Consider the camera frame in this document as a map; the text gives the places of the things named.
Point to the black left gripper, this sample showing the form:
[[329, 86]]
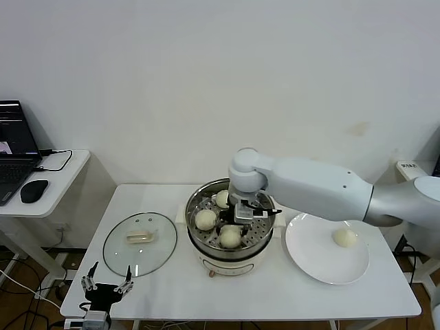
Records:
[[102, 295]]

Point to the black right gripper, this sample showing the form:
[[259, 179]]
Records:
[[227, 219]]

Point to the white steamed baozi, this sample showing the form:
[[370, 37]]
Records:
[[229, 238], [206, 220], [222, 198], [344, 237]]

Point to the round glass pot lid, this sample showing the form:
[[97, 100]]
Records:
[[151, 254]]

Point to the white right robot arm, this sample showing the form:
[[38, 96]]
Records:
[[309, 185]]

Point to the stainless steel steamer basket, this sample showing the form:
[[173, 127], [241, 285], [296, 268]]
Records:
[[256, 230]]

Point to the cream electric cooker base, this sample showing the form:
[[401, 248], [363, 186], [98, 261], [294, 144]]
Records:
[[233, 266]]

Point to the white table leg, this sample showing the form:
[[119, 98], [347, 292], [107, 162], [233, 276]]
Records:
[[334, 324], [135, 324]]

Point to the round white plate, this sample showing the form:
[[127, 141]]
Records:
[[319, 258]]

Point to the white side table with laptop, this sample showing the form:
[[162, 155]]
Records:
[[62, 185]]

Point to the black computer mouse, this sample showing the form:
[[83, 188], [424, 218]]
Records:
[[34, 190]]

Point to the black open laptop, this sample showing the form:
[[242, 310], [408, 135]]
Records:
[[13, 137]]

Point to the white side table with label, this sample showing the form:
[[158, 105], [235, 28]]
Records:
[[407, 172]]

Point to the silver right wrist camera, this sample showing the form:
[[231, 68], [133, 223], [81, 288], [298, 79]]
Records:
[[242, 213]]

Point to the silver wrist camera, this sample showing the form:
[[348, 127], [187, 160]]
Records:
[[242, 213], [96, 321]]

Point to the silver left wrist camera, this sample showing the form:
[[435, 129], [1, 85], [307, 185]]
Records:
[[96, 321]]

